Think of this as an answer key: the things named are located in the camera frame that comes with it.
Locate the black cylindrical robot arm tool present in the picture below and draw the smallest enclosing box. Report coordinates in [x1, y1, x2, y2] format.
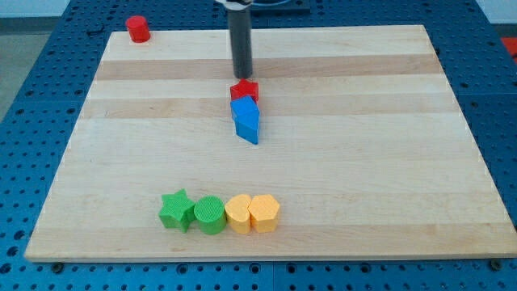
[216, 0, 253, 79]

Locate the wooden board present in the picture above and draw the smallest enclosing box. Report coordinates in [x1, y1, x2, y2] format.
[25, 25, 516, 263]

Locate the blue triangle block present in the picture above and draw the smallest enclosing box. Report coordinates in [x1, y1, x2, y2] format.
[234, 113, 259, 145]

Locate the blue cube block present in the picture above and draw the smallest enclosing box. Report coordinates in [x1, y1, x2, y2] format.
[230, 95, 259, 120]

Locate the red star block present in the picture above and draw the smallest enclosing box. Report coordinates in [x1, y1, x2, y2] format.
[229, 78, 259, 103]

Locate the yellow hexagon block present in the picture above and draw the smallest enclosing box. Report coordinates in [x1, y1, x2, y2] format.
[248, 194, 280, 233]

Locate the yellow heart block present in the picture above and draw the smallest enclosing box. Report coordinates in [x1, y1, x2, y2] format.
[225, 194, 251, 234]

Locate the green cylinder block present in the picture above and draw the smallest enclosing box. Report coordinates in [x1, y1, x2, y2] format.
[194, 196, 226, 235]

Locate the green star block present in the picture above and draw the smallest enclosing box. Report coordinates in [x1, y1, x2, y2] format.
[158, 188, 195, 233]

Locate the red cylinder block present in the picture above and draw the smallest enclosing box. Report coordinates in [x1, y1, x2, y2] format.
[125, 15, 151, 43]

